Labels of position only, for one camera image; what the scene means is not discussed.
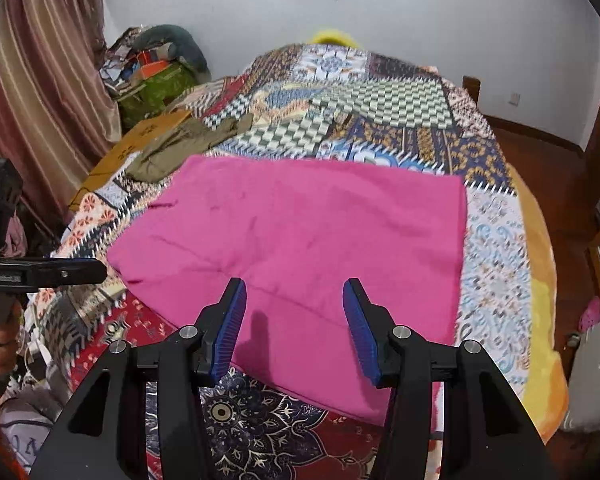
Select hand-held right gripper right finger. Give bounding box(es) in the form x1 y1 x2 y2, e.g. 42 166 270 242
342 278 561 480

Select yellow fleece blanket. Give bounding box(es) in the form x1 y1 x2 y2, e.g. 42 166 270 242
505 165 572 443

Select white fabric bundle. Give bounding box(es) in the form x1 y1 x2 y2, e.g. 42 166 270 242
562 305 600 433

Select orange cut-out board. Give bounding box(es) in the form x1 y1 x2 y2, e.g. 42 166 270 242
69 109 193 212

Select striped brown curtain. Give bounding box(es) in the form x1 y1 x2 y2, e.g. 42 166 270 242
0 0 123 221

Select olive green cloth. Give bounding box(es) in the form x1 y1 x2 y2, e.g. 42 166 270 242
126 112 255 183

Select pink pants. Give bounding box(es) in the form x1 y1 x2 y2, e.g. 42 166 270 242
106 154 469 436

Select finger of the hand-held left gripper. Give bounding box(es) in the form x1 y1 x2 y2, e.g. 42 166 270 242
29 257 108 289

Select pile of printed clutter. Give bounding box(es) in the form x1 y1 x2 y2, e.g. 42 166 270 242
99 27 153 96

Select pink slipper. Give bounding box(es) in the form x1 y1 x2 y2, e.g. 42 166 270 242
578 296 600 330

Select person's left hand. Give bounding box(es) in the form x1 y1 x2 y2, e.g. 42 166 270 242
0 299 29 377

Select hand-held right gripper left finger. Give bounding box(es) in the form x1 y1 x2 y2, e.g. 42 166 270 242
30 277 248 480

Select patchwork printed blanket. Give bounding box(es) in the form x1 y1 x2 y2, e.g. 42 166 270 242
0 42 536 480

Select wooden bedpost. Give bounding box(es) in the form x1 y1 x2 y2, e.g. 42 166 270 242
462 76 482 108

